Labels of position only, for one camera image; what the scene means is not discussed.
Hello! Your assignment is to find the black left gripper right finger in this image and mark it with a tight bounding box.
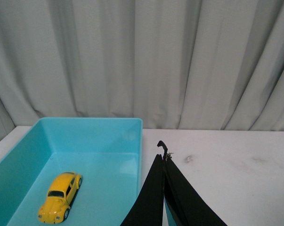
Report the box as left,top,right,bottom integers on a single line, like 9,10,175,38
157,140,226,226

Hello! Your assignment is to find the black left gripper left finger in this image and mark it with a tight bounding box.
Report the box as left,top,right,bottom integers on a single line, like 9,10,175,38
121,154,165,226

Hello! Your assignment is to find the yellow beetle toy car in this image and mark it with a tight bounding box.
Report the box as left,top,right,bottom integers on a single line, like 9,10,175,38
38,171,82,224

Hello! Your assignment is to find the turquoise plastic bin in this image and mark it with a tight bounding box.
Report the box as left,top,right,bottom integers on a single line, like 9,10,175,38
0,117,180,226

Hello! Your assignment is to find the grey curtain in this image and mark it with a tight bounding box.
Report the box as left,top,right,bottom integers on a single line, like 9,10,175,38
0,0,284,141

